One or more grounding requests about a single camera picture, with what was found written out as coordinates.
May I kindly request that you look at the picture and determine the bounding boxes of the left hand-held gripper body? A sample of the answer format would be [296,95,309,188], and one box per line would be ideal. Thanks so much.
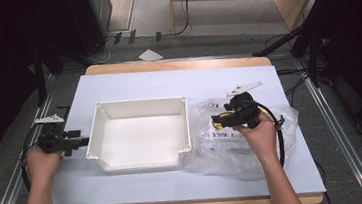
[34,113,74,160]

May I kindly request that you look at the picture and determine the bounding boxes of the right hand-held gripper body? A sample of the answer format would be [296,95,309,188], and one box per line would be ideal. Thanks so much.
[226,80,268,131]

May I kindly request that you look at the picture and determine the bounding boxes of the clear plastic bag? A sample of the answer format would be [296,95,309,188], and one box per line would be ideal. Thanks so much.
[177,89,306,187]

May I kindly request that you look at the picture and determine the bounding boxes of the white plastic bin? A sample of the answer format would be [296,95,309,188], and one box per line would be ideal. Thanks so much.
[81,93,194,176]

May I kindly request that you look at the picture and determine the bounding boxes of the person's left hand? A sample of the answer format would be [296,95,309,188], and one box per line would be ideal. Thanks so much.
[25,145,67,185]

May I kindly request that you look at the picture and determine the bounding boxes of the person's right hand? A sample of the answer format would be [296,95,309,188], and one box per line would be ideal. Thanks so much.
[232,111,281,165]

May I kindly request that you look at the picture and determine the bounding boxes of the pale blue table board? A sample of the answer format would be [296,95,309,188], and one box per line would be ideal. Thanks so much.
[39,52,327,204]

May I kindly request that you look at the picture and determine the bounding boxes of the wooden table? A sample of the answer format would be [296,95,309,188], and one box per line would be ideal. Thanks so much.
[64,44,324,204]

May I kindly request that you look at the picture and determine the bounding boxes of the black metal stand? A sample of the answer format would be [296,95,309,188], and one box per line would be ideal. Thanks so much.
[250,16,339,94]
[29,42,70,108]

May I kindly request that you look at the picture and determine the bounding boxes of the white paper sheet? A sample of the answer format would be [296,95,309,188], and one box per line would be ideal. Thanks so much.
[137,48,165,63]

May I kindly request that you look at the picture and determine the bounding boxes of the black cabinet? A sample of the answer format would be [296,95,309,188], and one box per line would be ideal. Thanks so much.
[58,0,118,59]

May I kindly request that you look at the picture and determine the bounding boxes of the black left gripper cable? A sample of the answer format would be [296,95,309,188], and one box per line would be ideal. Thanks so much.
[16,124,46,194]

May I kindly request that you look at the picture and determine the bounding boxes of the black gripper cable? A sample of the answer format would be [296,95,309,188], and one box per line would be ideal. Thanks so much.
[16,124,46,194]
[245,95,290,171]

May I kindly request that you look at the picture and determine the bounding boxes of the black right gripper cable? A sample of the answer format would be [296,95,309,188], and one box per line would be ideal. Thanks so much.
[245,95,290,171]

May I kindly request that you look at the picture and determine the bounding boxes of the metal floor rail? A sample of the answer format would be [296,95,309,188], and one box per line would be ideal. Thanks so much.
[293,43,362,204]
[0,73,67,204]

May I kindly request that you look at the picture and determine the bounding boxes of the black floor cables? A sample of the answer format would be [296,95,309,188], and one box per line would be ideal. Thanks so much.
[264,31,315,99]

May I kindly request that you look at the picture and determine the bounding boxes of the white floor cable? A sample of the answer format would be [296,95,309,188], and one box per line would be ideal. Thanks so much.
[85,38,113,66]

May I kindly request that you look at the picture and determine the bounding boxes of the black hanging cable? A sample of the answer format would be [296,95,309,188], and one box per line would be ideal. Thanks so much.
[171,0,196,37]

